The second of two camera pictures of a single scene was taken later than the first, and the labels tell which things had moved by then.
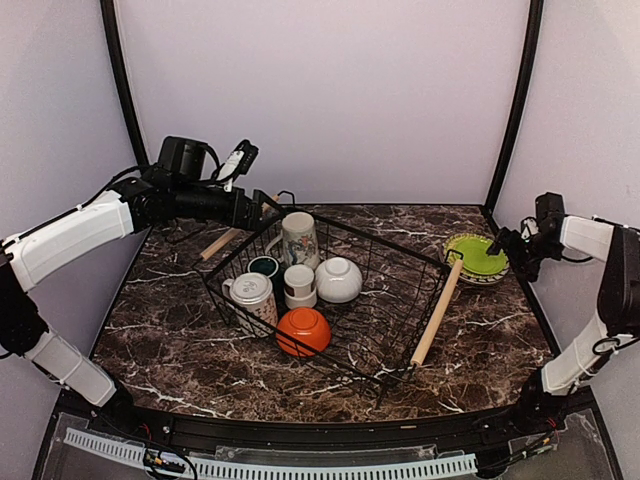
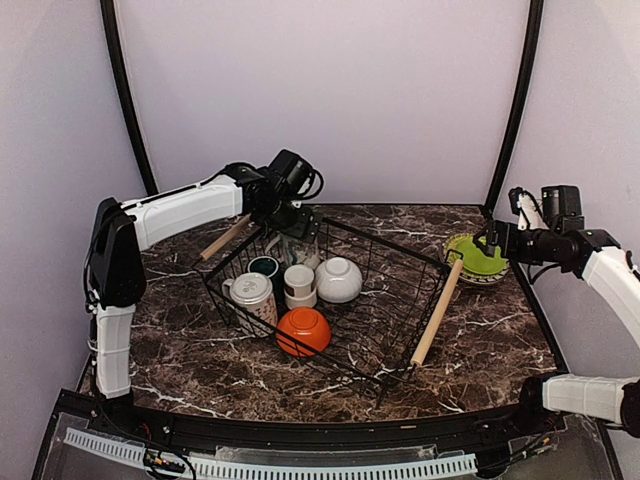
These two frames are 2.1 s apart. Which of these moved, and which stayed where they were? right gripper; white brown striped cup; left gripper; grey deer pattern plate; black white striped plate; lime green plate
Moved: left gripper; right gripper
Stayed: white brown striped cup; grey deer pattern plate; lime green plate; black white striped plate
